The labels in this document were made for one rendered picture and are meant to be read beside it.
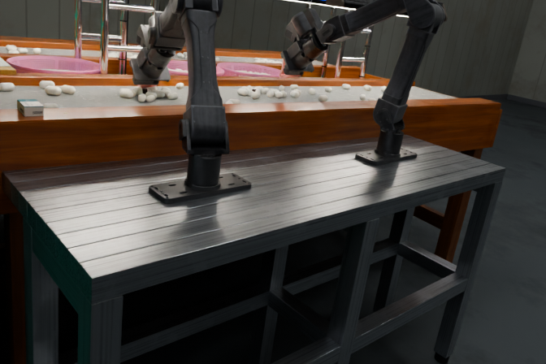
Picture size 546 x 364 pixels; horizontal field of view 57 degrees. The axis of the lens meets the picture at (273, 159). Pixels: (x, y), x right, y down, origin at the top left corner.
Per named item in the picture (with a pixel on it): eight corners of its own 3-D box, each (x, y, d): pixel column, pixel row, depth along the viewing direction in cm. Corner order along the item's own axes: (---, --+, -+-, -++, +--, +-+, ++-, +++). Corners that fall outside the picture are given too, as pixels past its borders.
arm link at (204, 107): (184, 147, 97) (175, -10, 103) (217, 147, 100) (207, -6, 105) (192, 140, 92) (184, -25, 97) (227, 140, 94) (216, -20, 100)
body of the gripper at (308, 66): (279, 54, 148) (292, 40, 143) (305, 54, 155) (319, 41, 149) (285, 73, 147) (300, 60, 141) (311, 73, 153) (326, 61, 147)
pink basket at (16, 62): (117, 94, 165) (118, 65, 162) (72, 109, 140) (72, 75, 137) (43, 81, 169) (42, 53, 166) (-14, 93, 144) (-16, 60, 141)
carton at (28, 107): (44, 115, 98) (44, 106, 98) (24, 116, 96) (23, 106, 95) (36, 108, 103) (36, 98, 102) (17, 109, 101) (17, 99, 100)
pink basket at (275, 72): (295, 100, 197) (299, 75, 194) (239, 101, 180) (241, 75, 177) (256, 85, 216) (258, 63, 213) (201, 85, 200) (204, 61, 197)
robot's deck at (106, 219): (502, 180, 145) (506, 167, 143) (91, 305, 66) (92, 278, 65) (291, 106, 207) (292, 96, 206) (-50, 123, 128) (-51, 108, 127)
